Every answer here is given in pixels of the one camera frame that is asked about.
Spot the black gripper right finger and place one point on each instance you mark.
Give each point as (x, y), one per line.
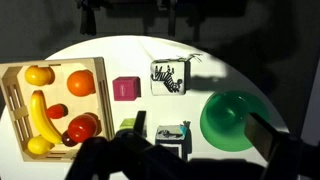
(263, 135)

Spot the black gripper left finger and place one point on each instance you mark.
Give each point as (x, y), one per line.
(140, 121)

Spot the yellow-green block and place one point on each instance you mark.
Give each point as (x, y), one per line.
(127, 123)

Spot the green translucent bowl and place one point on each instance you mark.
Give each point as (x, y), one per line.
(230, 121)

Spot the magenta block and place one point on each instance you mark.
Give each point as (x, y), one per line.
(125, 89)

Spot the black cube with white square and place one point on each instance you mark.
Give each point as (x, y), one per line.
(170, 136)

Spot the wooden crate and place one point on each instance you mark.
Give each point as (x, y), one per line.
(105, 100)

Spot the zebra print cube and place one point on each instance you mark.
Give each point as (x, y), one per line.
(168, 78)

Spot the toy orange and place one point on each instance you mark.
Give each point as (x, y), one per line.
(80, 83)

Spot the dark purple toy plum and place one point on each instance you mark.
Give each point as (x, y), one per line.
(67, 140)

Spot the small red toy fruit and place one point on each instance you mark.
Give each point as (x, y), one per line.
(55, 111)

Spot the yellow toy banana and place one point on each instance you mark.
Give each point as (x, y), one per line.
(40, 116)

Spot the small yellow toy lemon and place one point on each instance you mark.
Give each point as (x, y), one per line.
(38, 145)

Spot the large yellow toy lemon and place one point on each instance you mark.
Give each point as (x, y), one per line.
(37, 75)

